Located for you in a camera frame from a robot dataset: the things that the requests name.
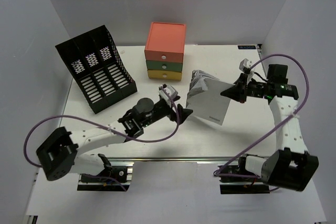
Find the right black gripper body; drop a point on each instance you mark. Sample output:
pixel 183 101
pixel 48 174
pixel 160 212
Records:
pixel 255 89

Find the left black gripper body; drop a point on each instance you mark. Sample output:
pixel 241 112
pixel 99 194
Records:
pixel 161 110

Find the white booklet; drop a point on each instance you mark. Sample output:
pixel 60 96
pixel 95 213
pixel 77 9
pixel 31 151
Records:
pixel 205 99

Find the green drawer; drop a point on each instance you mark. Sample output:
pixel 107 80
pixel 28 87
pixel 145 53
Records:
pixel 162 65

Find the coral top drawer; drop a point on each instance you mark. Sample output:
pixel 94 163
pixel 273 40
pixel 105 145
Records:
pixel 164 56

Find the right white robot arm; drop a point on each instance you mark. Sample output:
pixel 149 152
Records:
pixel 290 166

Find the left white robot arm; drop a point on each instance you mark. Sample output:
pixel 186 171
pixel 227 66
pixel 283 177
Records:
pixel 65 152

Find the blue table label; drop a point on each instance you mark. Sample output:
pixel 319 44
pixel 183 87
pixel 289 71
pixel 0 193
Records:
pixel 246 47

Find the black file organizer rack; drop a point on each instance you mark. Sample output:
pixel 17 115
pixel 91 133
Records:
pixel 93 60

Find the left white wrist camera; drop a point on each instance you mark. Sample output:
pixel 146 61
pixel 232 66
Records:
pixel 167 93

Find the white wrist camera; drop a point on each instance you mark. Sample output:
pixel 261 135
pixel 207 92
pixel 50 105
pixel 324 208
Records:
pixel 246 66
pixel 167 93

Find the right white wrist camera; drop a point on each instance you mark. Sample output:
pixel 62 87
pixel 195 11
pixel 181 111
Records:
pixel 246 66

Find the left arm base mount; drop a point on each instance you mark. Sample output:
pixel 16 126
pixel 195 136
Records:
pixel 111 178

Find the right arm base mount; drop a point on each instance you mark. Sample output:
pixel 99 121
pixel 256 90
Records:
pixel 240 181

